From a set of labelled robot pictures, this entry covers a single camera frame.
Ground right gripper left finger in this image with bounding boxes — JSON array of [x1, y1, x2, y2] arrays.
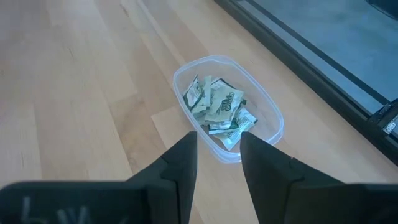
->
[[0, 131, 198, 224]]

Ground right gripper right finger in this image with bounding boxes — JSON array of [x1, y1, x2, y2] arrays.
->
[[239, 131, 398, 224]]

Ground green tea bag packet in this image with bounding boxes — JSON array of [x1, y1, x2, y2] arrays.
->
[[207, 106, 259, 135], [182, 74, 208, 110], [203, 77, 244, 123], [192, 75, 213, 115], [221, 126, 247, 151]]

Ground clear plastic container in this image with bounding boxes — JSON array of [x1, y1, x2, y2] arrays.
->
[[172, 55, 285, 164]]

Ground black aluminium table frame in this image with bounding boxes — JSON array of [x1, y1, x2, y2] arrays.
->
[[213, 0, 398, 167]]

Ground black frame clamp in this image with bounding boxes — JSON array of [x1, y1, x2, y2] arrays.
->
[[369, 98, 398, 139]]

